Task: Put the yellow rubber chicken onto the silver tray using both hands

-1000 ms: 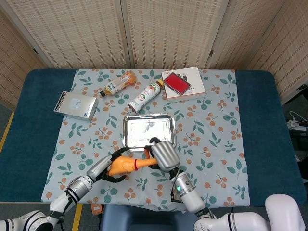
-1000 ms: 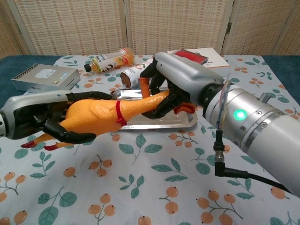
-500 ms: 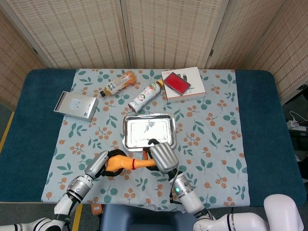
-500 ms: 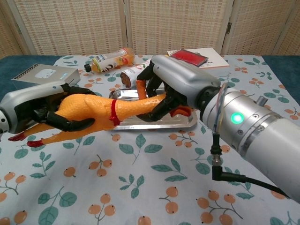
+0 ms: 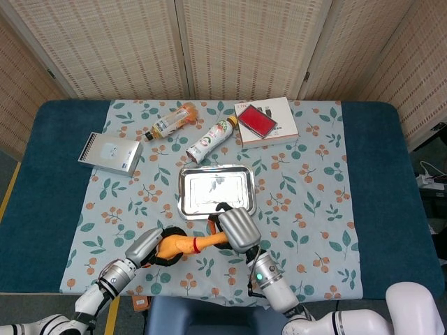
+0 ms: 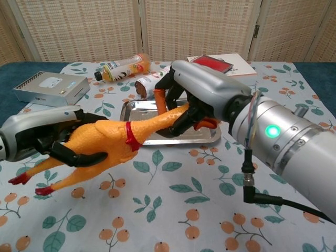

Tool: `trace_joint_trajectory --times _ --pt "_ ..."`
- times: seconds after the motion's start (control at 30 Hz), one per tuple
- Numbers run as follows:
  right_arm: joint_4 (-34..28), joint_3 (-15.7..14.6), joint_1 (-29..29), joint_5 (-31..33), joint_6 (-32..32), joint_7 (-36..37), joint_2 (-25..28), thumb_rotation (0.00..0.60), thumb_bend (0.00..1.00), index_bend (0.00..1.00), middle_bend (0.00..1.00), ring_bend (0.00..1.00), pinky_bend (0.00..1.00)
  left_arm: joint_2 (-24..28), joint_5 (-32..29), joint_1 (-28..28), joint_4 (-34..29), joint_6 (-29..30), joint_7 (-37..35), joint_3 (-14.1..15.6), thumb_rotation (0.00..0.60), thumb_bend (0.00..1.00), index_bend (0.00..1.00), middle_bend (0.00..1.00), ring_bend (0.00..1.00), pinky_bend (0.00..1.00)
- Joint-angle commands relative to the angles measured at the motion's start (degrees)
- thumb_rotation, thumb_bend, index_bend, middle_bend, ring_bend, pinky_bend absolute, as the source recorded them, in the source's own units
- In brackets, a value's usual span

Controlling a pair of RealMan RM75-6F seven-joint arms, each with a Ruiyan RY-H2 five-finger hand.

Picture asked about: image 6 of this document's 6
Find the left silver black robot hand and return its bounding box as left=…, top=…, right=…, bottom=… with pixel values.
left=0, top=104, right=109, bottom=169

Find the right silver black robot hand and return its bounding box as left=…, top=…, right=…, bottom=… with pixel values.
left=154, top=59, right=253, bottom=138

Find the yellow rubber chicken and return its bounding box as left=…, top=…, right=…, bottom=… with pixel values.
left=7, top=102, right=219, bottom=196

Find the metal tray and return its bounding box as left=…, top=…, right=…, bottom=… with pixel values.
left=119, top=97, right=222, bottom=146

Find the red flat case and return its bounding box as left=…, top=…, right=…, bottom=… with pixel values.
left=193, top=55, right=234, bottom=74

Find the flat white cardboard box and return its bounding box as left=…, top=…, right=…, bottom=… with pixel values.
left=186, top=54, right=258, bottom=77

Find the silver grey carton box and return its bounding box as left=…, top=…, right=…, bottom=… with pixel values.
left=12, top=71, right=91, bottom=108

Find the white labelled drink bottle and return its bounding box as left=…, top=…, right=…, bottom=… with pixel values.
left=134, top=65, right=173, bottom=100

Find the orange juice bottle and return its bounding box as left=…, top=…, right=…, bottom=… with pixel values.
left=94, top=53, right=152, bottom=82

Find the woven folding screen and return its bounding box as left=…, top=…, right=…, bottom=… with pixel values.
left=0, top=0, right=336, bottom=66

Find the floral tablecloth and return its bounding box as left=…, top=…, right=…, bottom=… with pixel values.
left=0, top=61, right=336, bottom=252

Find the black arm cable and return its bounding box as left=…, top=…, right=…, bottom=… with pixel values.
left=243, top=148, right=336, bottom=224

